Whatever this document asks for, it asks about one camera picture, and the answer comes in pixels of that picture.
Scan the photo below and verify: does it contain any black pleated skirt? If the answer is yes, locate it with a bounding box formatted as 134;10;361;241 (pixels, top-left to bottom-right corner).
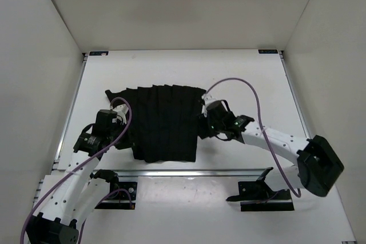
105;85;206;163

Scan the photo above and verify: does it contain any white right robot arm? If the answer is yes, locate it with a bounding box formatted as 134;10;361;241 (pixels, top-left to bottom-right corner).
198;99;344;201

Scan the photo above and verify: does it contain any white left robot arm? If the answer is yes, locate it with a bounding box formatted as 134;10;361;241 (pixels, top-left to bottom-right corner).
22;104;132;243

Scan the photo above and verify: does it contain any left corner marker sticker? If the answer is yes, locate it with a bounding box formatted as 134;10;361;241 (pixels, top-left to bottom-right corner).
89;51;109;56

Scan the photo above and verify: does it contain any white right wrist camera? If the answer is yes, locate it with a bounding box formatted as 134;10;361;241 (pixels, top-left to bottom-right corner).
201;94;217;115

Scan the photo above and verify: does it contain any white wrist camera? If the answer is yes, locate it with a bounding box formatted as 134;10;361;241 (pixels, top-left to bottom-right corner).
110;104;129;125
201;94;217;115

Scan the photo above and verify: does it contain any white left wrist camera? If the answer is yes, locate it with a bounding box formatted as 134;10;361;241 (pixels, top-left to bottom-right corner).
110;104;129;125

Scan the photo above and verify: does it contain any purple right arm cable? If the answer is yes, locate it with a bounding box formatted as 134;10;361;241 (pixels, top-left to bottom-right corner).
204;77;303;198

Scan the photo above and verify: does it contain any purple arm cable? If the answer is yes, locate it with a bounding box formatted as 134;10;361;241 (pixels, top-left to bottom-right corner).
204;77;303;198
21;98;134;242

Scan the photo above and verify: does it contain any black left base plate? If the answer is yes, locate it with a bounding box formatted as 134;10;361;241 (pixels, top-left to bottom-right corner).
90;170;138;210

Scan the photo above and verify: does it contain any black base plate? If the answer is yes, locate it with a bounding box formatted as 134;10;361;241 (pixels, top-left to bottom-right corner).
90;170;138;210
226;167;295;212

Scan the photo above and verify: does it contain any aluminium table edge rail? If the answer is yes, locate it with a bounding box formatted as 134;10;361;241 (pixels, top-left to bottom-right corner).
115;169;264;177

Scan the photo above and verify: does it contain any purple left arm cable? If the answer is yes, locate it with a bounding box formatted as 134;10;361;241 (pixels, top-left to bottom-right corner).
21;98;134;242

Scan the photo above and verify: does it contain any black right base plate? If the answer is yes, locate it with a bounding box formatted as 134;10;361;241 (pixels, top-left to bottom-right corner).
226;167;295;212

